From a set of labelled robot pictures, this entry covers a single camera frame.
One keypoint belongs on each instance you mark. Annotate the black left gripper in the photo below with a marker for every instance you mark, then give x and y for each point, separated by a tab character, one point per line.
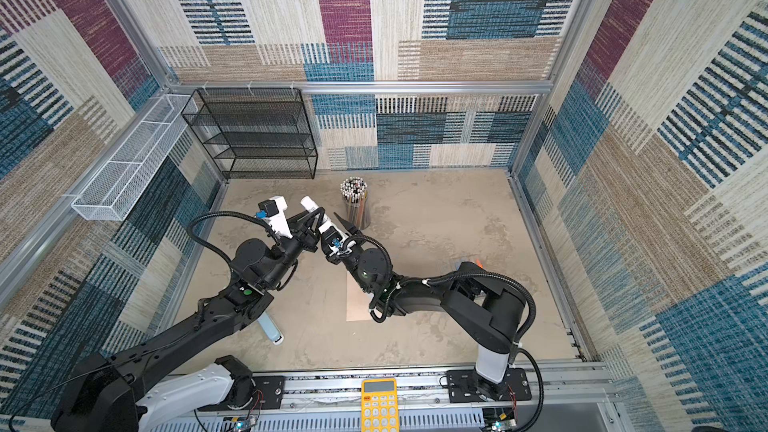
300	230

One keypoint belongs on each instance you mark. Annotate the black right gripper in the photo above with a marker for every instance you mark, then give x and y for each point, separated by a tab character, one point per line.
349	227

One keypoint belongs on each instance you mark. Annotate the white glue stick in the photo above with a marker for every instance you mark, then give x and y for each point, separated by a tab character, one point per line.
314	210

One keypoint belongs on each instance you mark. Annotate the pink paper envelope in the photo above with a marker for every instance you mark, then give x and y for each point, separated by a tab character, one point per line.
357	302

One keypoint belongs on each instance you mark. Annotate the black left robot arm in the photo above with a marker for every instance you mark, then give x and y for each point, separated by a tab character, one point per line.
131	390

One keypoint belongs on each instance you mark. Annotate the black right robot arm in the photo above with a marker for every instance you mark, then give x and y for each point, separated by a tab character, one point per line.
495	310

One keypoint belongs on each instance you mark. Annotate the pencil holder cup with pencils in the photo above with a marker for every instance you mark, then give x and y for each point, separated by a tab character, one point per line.
354	192

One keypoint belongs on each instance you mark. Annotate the highlighter marker pack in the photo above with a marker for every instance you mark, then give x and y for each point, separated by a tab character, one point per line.
468	266

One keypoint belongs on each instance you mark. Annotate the yellow calculator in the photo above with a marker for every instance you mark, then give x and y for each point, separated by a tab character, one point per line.
379	405

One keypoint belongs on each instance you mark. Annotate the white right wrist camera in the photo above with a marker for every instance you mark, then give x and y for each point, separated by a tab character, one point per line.
332	238

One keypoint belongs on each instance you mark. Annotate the black wire mesh shelf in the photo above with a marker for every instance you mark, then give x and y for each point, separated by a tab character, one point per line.
261	133

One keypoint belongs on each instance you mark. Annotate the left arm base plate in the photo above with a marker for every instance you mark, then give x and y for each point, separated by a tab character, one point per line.
250	395

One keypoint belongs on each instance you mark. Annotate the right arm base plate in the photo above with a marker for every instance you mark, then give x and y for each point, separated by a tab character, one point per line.
465	386

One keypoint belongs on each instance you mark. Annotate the white wire mesh basket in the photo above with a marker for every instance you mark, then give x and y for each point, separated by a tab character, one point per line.
116	188

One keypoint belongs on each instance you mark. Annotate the aluminium front rail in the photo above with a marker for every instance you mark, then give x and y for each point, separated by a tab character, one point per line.
566	396

